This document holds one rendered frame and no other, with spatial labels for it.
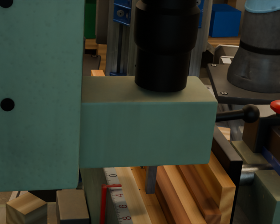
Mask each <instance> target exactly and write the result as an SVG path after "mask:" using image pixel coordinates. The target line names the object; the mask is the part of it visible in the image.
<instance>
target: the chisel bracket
mask: <svg viewBox="0 0 280 224"><path fill-rule="evenodd" d="M217 106H218V101H217V99H216V98H215V97H214V96H213V95H212V93H211V92H210V91H209V90H208V89H207V88H206V86H205V85H204V84H203V83H202V82H201V80H200V79H199V78H198V77H196V76H188V77H187V85H186V88H184V89H183V90H180V91H177V92H155V91H150V90H147V89H144V88H141V87H140V86H138V85H137V84H136V83H135V76H83V79H82V102H81V125H80V158H79V168H113V167H138V166H149V167H158V166H163V165H188V164H208V163H209V161H210V154H211V148H212V139H213V133H214V127H215V121H216V112H217Z"/></svg>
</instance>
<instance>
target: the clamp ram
mask: <svg viewBox="0 0 280 224"><path fill-rule="evenodd" d="M211 151H212V152H213V154H214V155H215V156H216V158H217V159H218V161H219V162H220V164H221V165H222V167H223V168H224V170H225V171H226V173H227V174H228V176H229V177H230V179H231V180H232V182H233V183H234V184H235V186H236V190H235V195H234V201H233V206H232V213H231V218H230V224H232V222H233V217H234V211H235V206H236V199H237V193H238V188H239V186H251V185H252V184H253V181H254V173H255V171H258V170H274V168H273V167H272V165H271V164H270V163H269V164H243V160H242V159H241V157H240V156H239V155H238V153H237V152H236V151H235V149H234V148H233V147H232V145H231V144H230V143H229V141H228V140H227V139H226V138H225V136H224V135H223V133H222V132H221V131H220V129H219V128H218V127H217V126H216V125H215V127H214V133H213V139H212V148H211Z"/></svg>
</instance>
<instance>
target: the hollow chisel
mask: <svg viewBox="0 0 280 224"><path fill-rule="evenodd" d="M156 173H157V167H149V166H147V171H146V180H145V192H146V194H154V193H155V185H156Z"/></svg>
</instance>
